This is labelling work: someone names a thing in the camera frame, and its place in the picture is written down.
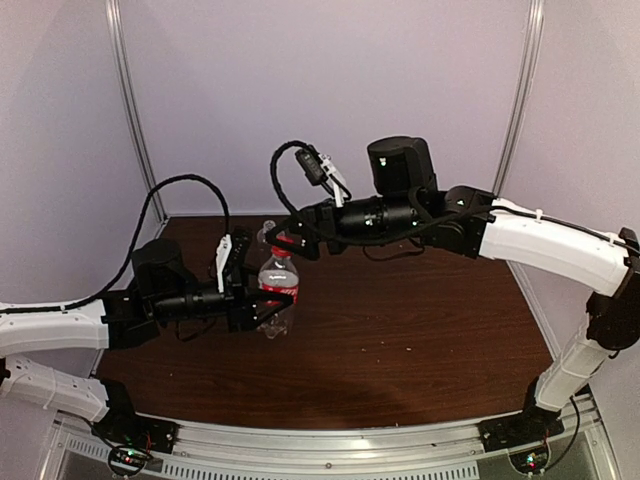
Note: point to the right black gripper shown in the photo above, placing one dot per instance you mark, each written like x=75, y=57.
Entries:
x=310, y=215

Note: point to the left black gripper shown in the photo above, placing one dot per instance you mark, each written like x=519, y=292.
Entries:
x=240, y=307

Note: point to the red cola bottle cap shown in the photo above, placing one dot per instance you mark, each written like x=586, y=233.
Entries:
x=283, y=241

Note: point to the large clear plastic bottle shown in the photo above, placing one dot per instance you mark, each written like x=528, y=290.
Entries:
x=267, y=226

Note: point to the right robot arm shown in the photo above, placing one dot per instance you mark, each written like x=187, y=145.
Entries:
x=409, y=205

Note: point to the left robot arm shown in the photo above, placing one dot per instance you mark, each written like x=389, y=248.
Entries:
x=162, y=292

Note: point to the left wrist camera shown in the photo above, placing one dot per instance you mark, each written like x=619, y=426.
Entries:
x=227, y=268

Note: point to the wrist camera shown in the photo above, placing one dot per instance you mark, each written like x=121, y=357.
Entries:
x=320, y=170
x=227, y=268

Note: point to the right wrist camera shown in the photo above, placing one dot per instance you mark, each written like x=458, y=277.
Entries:
x=320, y=170

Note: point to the aluminium front frame rail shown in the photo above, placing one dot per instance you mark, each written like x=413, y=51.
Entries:
x=450, y=450

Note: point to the left rear frame post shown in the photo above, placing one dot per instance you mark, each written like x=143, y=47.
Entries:
x=123, y=72

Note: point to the frame post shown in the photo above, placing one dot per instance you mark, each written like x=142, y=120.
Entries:
x=123, y=72
x=529, y=59

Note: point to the right rear frame post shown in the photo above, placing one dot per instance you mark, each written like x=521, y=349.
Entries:
x=529, y=59

